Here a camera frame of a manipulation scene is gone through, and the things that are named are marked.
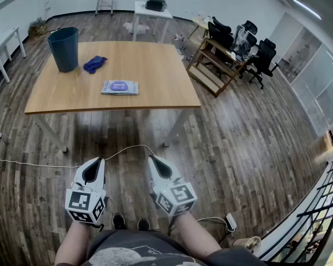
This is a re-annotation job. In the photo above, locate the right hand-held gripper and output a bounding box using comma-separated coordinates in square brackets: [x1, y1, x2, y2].
[148, 156, 198, 218]

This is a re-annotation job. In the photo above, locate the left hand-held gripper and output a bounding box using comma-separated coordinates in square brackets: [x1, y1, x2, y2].
[65, 156, 110, 225]

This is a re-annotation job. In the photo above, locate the purple label wet wipe pack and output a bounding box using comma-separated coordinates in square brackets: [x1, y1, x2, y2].
[100, 79, 140, 96]

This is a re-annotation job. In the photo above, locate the person's left forearm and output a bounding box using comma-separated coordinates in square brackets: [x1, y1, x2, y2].
[54, 220, 92, 266]

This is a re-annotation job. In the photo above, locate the person's right forearm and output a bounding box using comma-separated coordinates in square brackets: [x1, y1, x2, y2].
[173, 211, 222, 260]

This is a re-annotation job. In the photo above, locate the person's left black shoe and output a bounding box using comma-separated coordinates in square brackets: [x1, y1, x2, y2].
[112, 213, 127, 231]

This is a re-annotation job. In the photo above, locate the person's black shoe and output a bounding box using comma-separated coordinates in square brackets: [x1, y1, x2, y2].
[112, 213, 127, 231]
[137, 217, 151, 232]

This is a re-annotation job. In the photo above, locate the person's right black shoe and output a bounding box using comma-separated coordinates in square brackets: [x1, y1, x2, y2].
[137, 217, 151, 232]

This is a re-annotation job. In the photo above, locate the person's dark printed t-shirt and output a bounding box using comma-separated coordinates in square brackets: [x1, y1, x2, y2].
[82, 229, 267, 266]

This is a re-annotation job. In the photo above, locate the white power adapter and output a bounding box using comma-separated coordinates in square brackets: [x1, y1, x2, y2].
[225, 213, 237, 232]

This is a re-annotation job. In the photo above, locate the wooden table with white legs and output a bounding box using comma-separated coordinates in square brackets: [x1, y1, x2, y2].
[24, 40, 202, 153]

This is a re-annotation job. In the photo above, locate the blue cloth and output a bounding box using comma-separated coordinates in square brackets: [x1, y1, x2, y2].
[83, 55, 108, 75]

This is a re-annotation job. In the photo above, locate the wooden shelf rack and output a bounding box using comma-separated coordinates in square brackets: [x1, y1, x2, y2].
[186, 37, 248, 98]

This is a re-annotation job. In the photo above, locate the dark teal waste bin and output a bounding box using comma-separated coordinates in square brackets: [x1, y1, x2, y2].
[47, 27, 79, 73]

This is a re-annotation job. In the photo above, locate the black office chair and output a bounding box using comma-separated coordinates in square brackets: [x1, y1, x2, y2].
[245, 38, 281, 90]
[240, 20, 259, 49]
[211, 16, 233, 34]
[207, 21, 235, 50]

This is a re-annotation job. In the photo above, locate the small light wooden table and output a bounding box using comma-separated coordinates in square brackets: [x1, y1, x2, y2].
[187, 17, 211, 43]

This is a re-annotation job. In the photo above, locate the plastic-wrapped chair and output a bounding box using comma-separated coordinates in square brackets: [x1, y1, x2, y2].
[229, 25, 252, 57]

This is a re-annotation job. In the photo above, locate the pile of debris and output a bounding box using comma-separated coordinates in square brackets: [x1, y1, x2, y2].
[27, 17, 49, 38]

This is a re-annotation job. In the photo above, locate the small white table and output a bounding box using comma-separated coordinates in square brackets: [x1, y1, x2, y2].
[132, 1, 174, 44]

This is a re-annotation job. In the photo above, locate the long white desk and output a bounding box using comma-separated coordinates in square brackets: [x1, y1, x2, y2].
[0, 27, 27, 87]

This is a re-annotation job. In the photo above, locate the black metal railing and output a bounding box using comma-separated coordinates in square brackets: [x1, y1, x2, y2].
[259, 152, 333, 263]

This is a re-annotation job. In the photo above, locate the black bag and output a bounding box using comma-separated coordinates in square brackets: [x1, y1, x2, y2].
[144, 0, 168, 12]

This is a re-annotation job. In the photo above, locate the ceiling strip light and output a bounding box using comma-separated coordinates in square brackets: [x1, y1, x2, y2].
[291, 0, 322, 21]

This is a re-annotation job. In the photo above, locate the white cable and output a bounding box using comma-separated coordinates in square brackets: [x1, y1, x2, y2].
[0, 144, 156, 169]

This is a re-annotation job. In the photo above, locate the beige cable reel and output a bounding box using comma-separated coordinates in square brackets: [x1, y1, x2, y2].
[233, 236, 263, 253]

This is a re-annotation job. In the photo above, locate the glass partition wall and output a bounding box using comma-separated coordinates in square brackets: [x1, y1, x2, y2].
[269, 12, 333, 138]

